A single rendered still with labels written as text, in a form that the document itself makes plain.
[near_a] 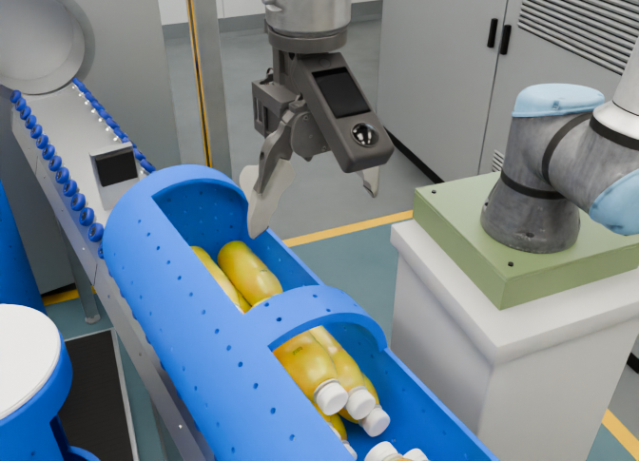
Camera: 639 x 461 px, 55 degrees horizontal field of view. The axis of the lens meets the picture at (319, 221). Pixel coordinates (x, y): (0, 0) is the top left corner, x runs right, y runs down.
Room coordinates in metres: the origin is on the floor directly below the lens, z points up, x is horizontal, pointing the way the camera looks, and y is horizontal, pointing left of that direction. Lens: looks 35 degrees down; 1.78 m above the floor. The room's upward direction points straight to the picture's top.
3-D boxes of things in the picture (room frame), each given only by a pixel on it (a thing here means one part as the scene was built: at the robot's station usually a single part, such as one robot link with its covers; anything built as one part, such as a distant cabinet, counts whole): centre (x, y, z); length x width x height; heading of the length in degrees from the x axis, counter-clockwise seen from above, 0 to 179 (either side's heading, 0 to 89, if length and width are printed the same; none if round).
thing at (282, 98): (0.56, 0.01, 1.55); 0.09 x 0.08 x 0.12; 31
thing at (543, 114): (0.81, -0.34, 1.38); 0.13 x 0.12 x 0.14; 20
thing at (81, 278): (1.85, 0.93, 0.31); 0.06 x 0.06 x 0.63; 33
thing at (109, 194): (1.30, 0.49, 1.00); 0.10 x 0.04 x 0.15; 123
